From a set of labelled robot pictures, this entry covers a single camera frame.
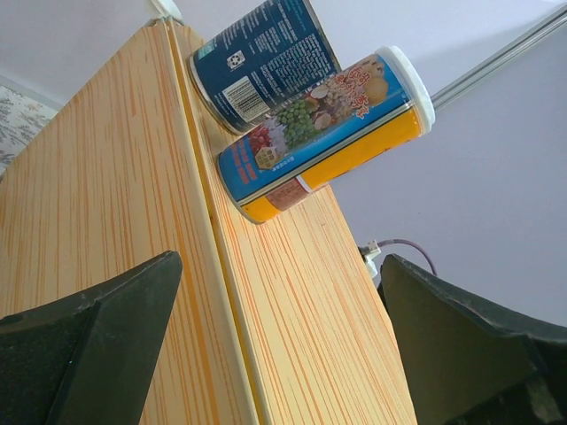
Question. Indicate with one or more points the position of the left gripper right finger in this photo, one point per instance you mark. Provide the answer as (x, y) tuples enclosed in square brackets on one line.
[(468, 360)]

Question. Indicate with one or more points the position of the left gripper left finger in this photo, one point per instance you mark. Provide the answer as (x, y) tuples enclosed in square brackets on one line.
[(89, 358)]

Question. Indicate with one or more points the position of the yellow porridge can with spoon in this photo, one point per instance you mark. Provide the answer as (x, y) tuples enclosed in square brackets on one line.
[(374, 105)]

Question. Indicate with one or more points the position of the dark blue tin can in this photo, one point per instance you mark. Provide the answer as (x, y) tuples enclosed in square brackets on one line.
[(262, 62)]

